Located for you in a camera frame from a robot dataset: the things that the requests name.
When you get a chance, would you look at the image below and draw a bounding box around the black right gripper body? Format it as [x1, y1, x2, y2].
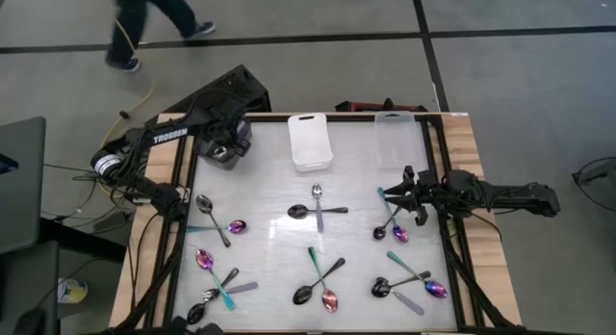
[402, 166, 442, 226]

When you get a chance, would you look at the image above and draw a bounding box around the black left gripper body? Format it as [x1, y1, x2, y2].
[206, 108, 251, 148]

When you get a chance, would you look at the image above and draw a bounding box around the dark grey plastic bin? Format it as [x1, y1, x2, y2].
[193, 114, 255, 172]

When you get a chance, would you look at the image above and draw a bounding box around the black perforated case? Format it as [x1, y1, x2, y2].
[163, 64, 272, 116]

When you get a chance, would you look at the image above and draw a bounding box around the clear plastic bin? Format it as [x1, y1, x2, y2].
[373, 110, 419, 170]

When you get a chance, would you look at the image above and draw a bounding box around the white plastic bin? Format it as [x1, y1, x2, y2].
[287, 112, 335, 173]

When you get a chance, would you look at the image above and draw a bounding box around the red and black tool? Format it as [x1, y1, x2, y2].
[335, 97, 428, 114]

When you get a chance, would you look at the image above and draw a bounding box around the person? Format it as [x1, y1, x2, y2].
[103, 0, 217, 74]

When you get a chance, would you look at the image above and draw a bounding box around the black desk leg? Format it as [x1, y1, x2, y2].
[38, 217, 127, 264]

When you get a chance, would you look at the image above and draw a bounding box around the grey desk top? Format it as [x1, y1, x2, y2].
[0, 116, 47, 255]

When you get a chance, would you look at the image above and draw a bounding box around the white and yellow roll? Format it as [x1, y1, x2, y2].
[57, 276, 90, 305]

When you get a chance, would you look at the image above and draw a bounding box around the dark grey cabinet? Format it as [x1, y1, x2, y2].
[0, 241, 62, 335]

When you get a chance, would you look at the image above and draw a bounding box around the yellow cable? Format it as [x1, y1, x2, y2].
[95, 17, 156, 201]

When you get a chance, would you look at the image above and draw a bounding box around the black cable bundle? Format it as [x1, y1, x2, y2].
[40, 159, 145, 230]

